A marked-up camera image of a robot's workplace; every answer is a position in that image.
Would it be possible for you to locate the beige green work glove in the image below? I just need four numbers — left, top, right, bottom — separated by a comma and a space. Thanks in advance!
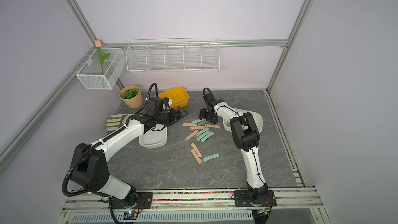
106, 114, 133, 132

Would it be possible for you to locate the peach plastic plant pot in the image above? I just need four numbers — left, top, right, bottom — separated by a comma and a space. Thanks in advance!
120, 85, 144, 109

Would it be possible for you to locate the peach knife top centre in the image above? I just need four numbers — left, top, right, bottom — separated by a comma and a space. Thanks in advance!
190, 126, 205, 130

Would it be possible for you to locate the white wire wall shelf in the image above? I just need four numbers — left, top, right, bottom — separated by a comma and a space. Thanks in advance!
125, 38, 220, 73

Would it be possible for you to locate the artificial pink tulip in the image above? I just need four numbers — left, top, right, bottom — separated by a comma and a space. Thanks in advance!
95, 39, 110, 75

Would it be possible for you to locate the yellow plastic basin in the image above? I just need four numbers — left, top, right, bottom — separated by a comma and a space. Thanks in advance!
159, 87, 189, 110

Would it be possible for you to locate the olive knife top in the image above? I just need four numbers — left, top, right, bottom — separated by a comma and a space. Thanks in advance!
198, 120, 207, 126

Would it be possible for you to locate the peach knife upright middle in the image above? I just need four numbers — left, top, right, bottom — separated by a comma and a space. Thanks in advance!
185, 130, 199, 141

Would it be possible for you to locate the small white mesh basket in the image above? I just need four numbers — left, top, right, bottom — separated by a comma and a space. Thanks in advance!
76, 48, 126, 90

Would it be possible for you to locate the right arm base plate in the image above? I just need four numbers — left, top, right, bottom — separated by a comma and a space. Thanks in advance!
231, 189, 277, 207

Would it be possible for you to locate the peach knife top right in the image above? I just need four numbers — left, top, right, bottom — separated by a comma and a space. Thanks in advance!
205, 124, 220, 129

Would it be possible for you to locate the mint knife top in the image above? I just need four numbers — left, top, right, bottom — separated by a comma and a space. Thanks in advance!
192, 119, 204, 124

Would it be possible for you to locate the mint knife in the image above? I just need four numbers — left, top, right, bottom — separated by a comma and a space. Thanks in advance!
196, 128, 209, 137
192, 119, 204, 124
197, 131, 210, 141
200, 132, 214, 143
203, 153, 219, 162

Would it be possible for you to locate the green artificial plant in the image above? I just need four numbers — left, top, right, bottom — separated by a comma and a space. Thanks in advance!
121, 88, 140, 100

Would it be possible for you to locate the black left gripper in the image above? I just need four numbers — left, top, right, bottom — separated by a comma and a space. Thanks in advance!
155, 106, 189, 127

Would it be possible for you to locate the peach knife top left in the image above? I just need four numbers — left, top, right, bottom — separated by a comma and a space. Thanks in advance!
182, 123, 198, 127

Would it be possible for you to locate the peach knife bottom of pile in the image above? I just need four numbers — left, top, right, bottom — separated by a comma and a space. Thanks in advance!
191, 149, 203, 164

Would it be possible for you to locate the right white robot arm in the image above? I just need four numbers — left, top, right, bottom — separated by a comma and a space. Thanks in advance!
199, 88, 268, 199

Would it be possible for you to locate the white basin with knives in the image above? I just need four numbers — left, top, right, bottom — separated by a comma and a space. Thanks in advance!
218, 106, 263, 133

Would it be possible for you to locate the peach knife lower middle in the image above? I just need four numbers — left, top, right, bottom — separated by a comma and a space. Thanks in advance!
191, 143, 202, 158

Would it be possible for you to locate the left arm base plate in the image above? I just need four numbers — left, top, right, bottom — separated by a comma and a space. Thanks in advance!
109, 191, 153, 210

